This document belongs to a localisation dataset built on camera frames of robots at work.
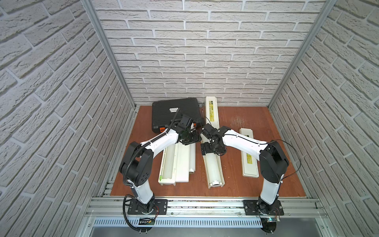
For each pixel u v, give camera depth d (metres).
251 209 0.73
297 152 0.91
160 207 0.73
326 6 0.70
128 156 0.49
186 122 0.71
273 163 0.47
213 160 0.83
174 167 0.81
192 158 0.87
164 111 1.10
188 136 0.75
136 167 0.46
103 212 1.38
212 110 1.06
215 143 0.64
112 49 0.87
